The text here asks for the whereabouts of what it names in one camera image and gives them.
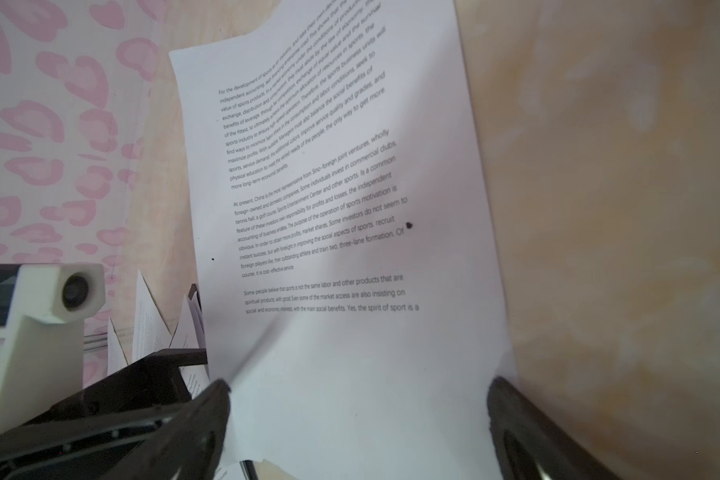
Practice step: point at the black and white folder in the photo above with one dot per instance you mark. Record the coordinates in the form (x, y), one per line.
(193, 296)

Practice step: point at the hidden paper sheet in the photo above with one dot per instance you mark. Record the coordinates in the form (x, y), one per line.
(348, 274)

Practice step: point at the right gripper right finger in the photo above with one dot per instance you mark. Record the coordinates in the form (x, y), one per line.
(530, 445)

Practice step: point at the centre highlighted paper sheet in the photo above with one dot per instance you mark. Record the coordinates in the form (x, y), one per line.
(150, 333)

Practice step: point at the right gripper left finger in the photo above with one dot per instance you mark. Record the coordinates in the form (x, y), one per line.
(189, 446)

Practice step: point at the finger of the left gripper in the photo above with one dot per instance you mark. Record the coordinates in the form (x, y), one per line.
(84, 448)
(154, 380)

